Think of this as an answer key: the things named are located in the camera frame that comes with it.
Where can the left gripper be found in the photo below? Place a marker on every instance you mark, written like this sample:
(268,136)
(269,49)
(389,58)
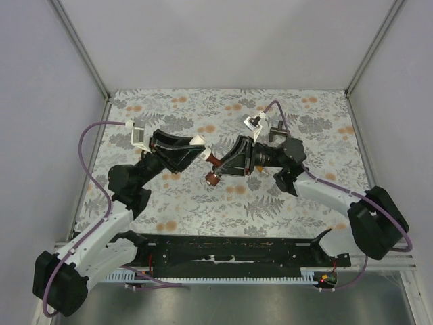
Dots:
(176,154)

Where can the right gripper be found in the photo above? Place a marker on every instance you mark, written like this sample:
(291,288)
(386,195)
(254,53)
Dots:
(237,163)

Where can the white pipe elbow fitting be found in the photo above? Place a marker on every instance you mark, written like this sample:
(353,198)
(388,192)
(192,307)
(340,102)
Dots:
(198,140)

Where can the brown faucet with chrome cap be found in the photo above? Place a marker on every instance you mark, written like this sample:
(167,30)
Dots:
(213,178)

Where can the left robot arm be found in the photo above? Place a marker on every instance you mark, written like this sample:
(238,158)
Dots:
(63,279)

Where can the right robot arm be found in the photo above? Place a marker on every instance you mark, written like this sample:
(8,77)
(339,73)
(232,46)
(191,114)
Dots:
(375,223)

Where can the grey metal faucet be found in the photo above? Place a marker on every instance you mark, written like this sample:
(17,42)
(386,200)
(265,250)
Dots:
(279,130)

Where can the floral patterned table mat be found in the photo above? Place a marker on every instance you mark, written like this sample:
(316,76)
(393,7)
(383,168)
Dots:
(251,206)

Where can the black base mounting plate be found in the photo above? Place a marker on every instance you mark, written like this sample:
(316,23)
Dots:
(216,256)

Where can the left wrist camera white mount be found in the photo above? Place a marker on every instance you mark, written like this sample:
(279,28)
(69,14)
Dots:
(139,139)

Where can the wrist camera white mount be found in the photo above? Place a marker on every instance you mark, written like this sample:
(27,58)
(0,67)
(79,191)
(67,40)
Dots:
(139,139)
(254,123)

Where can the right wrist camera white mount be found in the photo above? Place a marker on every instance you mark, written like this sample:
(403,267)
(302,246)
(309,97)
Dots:
(254,123)

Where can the white slotted cable duct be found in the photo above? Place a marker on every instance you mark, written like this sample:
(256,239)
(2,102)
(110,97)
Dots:
(127,276)

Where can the left aluminium frame post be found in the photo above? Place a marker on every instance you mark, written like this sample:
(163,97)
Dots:
(80,48)

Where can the aluminium frame post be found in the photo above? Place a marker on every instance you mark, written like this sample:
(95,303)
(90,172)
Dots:
(80,48)
(380,35)

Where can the aluminium rail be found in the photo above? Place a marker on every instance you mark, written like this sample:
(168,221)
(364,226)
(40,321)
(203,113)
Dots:
(393,261)

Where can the right aluminium frame post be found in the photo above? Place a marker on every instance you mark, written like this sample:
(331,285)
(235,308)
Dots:
(380,35)

